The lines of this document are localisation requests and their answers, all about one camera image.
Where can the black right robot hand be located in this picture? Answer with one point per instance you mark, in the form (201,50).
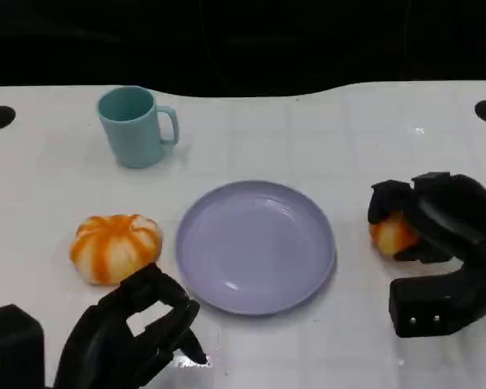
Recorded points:
(453,210)

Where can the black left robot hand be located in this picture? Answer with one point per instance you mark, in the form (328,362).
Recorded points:
(101,344)

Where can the orange and white bread roll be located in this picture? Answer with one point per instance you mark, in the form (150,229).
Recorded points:
(113,245)
(395,235)

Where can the lilac plate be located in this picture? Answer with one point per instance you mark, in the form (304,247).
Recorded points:
(255,247)

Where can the pale green mug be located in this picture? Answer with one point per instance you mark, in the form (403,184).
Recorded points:
(135,138)

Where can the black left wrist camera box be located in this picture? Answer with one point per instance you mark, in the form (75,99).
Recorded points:
(10,348)

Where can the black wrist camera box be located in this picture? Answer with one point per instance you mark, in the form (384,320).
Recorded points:
(429,304)
(10,348)

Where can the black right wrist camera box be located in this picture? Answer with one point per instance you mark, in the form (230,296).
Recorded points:
(429,304)

